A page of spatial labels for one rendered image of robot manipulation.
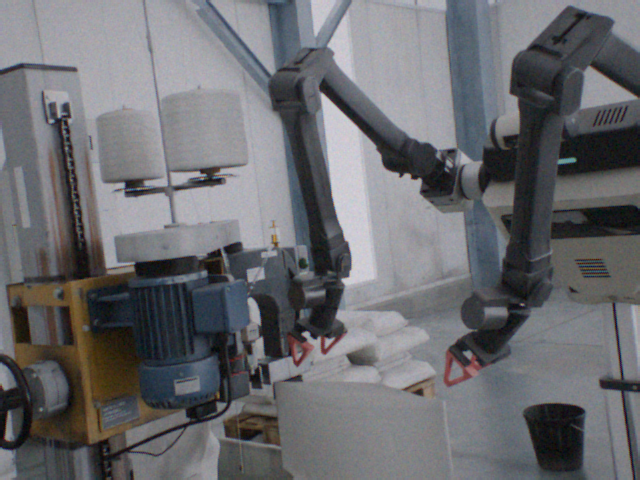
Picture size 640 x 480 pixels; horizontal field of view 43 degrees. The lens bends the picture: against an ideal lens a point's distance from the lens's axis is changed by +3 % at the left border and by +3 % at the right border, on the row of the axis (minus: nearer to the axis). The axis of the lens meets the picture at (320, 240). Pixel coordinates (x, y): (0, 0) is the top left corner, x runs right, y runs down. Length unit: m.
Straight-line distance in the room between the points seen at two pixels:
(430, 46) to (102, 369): 8.86
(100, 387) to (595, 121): 1.12
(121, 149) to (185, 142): 0.24
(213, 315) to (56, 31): 5.19
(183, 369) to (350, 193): 7.11
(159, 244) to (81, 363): 0.29
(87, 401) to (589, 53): 1.08
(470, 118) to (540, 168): 9.16
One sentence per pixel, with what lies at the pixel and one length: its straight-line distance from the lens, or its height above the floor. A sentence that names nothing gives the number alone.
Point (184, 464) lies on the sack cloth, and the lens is 2.12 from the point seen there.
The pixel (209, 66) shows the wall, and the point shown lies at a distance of 7.37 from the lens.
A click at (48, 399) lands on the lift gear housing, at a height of 1.12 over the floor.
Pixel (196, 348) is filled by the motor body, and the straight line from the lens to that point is 1.53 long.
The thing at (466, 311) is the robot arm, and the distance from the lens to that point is 1.43.
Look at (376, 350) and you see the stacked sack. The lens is 5.02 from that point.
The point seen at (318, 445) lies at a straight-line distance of 1.77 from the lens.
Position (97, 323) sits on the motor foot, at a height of 1.25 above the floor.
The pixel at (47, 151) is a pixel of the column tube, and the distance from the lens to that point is 1.67.
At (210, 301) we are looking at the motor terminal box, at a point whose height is 1.28.
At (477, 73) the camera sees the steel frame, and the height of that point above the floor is 2.77.
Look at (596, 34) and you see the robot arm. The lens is 1.26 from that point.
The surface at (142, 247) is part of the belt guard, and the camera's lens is 1.48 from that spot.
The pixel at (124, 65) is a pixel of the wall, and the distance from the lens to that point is 6.80.
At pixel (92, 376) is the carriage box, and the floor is 1.15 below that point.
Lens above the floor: 1.44
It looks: 3 degrees down
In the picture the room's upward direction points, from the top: 6 degrees counter-clockwise
